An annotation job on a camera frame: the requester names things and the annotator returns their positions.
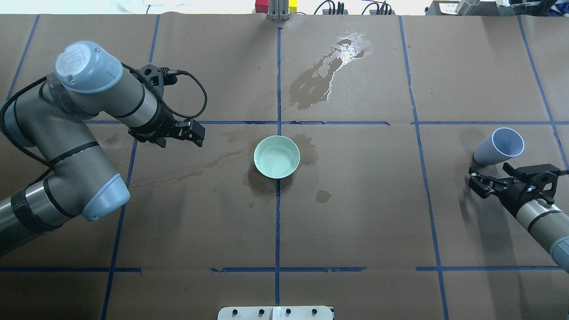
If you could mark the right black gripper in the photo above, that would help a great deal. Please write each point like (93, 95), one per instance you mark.
(511, 194)

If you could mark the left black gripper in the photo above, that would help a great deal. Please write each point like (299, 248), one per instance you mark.
(156, 130)

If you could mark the yellow cube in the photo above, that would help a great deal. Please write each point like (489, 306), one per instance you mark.
(293, 5)

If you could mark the red cube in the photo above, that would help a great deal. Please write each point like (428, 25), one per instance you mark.
(261, 6)

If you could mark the blue plastic cup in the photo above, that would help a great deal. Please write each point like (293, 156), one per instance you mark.
(503, 144)

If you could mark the aluminium frame post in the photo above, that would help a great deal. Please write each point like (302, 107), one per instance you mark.
(278, 10)

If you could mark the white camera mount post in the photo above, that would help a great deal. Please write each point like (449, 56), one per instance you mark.
(317, 312)

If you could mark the steel cylinder weight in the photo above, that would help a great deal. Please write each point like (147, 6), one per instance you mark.
(467, 7)

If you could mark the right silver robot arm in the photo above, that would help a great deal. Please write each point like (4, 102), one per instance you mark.
(549, 227)

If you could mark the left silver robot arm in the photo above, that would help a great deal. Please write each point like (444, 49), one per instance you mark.
(47, 121)

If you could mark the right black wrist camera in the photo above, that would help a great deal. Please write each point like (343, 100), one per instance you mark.
(542, 178)

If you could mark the green plastic bowl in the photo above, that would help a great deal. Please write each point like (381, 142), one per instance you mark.
(277, 157)

